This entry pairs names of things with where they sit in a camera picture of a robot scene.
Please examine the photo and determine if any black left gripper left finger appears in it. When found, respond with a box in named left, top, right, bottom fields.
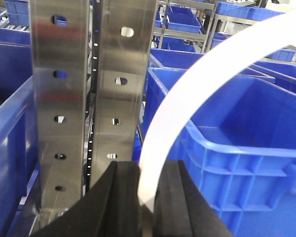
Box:
left=33, top=161, right=141, bottom=237

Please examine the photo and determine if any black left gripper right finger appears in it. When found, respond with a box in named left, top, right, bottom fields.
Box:
left=153, top=160, right=233, bottom=237

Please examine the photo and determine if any white curved PVC clamp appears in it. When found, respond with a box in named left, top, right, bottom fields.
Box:
left=138, top=10, right=296, bottom=211

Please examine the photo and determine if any blue target bin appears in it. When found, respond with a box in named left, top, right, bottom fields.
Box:
left=144, top=67, right=296, bottom=237

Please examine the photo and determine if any blue bin at left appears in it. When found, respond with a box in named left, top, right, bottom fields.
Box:
left=0, top=28, right=37, bottom=237

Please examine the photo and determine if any right steel rack upright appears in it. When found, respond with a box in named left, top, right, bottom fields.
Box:
left=90, top=0, right=157, bottom=185

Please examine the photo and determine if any steel rack upright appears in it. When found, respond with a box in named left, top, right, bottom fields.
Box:
left=28, top=0, right=91, bottom=213
left=90, top=0, right=157, bottom=185

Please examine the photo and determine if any left steel rack upright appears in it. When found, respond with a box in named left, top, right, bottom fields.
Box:
left=28, top=0, right=91, bottom=213

